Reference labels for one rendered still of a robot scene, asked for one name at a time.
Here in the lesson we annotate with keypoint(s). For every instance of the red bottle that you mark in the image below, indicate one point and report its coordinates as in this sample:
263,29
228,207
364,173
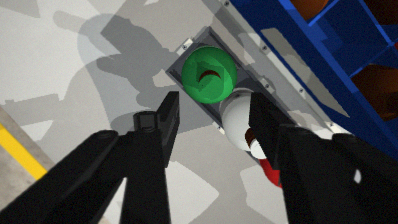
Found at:
271,174

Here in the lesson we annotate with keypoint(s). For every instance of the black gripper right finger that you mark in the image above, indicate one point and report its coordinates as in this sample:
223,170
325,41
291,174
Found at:
313,191

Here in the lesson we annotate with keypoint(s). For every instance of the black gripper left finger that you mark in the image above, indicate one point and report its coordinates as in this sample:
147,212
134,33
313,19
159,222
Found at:
71,192

